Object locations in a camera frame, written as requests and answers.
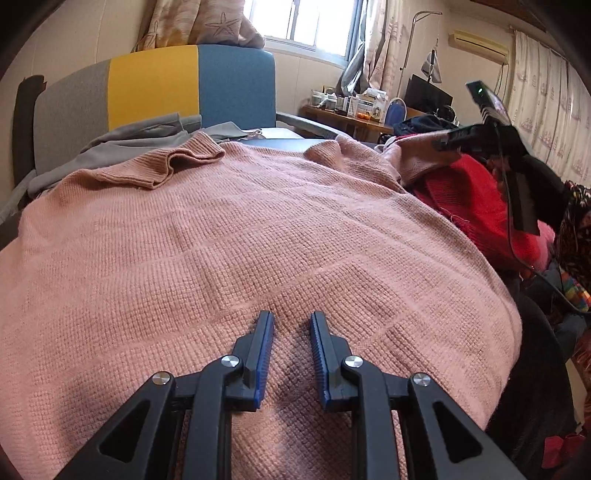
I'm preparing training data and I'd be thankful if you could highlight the pink knit sweater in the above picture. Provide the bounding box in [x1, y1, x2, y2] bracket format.
[1, 133, 522, 479]

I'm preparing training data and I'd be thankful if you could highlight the blue folding chair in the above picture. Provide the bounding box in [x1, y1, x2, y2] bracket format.
[385, 97, 408, 128]

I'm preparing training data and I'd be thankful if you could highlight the red knit sweater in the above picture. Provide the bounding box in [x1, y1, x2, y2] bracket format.
[393, 131, 554, 273]

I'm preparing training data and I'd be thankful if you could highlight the white window curtain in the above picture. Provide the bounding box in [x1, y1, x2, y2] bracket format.
[508, 31, 590, 186]

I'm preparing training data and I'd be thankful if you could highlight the dark navy garment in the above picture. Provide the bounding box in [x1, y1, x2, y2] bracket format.
[393, 114, 457, 136]

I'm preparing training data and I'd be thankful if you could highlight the black monitor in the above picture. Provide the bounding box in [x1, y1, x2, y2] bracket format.
[404, 75, 453, 113]

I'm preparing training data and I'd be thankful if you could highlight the wooden side desk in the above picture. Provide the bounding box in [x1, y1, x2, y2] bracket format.
[298, 105, 394, 143]

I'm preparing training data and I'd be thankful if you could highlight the grey garment on chair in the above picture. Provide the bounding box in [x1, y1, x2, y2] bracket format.
[27, 113, 250, 198]

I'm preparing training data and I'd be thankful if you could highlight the black rolled mat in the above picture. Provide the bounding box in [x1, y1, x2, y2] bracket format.
[11, 75, 46, 184]

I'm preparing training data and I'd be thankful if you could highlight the grey yellow blue chair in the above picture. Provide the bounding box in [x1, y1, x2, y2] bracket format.
[0, 43, 352, 222]

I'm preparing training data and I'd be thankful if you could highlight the beige patterned curtain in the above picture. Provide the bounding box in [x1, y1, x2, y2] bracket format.
[134, 0, 264, 51]

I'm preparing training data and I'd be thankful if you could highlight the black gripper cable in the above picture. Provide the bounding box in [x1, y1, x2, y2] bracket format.
[496, 121, 591, 317]

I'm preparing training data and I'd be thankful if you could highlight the wall air conditioner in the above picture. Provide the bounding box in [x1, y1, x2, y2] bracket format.
[449, 30, 510, 65]

